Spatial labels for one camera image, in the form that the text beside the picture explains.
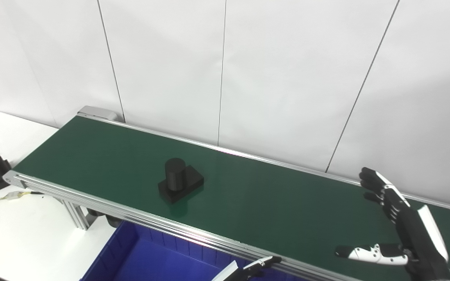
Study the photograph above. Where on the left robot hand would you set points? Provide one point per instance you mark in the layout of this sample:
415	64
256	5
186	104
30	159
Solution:
225	275

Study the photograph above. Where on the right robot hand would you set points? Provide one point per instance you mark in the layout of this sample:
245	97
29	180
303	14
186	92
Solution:
416	242

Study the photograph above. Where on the black block with cylinder part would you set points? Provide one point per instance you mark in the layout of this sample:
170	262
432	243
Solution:
176	179

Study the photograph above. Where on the blue plastic bin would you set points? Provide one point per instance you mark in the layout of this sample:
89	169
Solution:
150	261

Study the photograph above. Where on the green conveyor belt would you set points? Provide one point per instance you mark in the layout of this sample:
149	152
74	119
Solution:
256	195
131	214

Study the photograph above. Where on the black roller under conveyor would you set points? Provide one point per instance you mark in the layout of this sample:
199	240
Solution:
113	221

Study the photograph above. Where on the aluminium conveyor leg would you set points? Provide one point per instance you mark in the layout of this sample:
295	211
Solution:
74	214

